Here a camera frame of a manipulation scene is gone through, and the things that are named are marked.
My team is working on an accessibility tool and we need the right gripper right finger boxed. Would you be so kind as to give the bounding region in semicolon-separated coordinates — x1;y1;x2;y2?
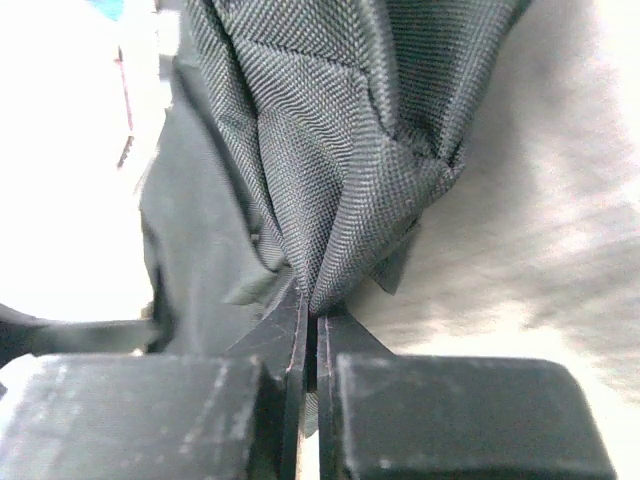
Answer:
317;312;616;479

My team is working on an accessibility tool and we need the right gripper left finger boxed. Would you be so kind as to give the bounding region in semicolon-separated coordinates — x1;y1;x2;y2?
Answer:
1;284;308;479

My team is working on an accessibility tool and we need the black student backpack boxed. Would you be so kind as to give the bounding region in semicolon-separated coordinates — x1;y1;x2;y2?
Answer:
140;1;528;356

